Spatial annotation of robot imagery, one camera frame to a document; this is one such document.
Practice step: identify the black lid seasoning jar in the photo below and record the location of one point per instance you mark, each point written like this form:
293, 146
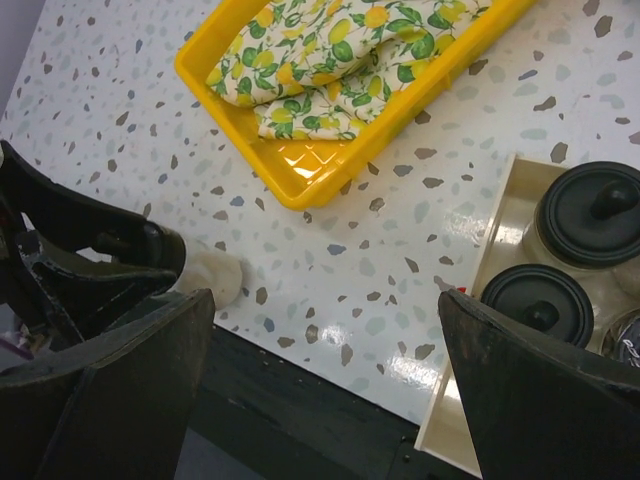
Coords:
621, 340

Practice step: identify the yellow plastic tray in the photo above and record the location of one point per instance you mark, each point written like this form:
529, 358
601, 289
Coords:
308, 173

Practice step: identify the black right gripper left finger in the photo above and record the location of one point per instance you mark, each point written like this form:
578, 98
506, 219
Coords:
116, 406

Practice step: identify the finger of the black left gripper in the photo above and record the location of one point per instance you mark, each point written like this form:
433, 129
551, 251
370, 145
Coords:
76, 298
72, 221

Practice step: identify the lemon print cloth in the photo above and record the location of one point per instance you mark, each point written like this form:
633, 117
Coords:
324, 70

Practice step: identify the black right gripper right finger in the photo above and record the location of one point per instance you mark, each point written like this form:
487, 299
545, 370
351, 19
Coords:
537, 407

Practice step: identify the white powder shaker jar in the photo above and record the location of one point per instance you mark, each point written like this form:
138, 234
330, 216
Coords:
213, 269

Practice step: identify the cream divided organizer box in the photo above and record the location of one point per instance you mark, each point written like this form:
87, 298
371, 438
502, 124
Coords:
445, 432

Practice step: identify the white seasoning shaker jar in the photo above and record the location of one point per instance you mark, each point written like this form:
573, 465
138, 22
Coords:
587, 221

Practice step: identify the sesame seed shaker jar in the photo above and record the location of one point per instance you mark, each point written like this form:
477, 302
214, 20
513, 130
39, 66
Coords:
545, 299

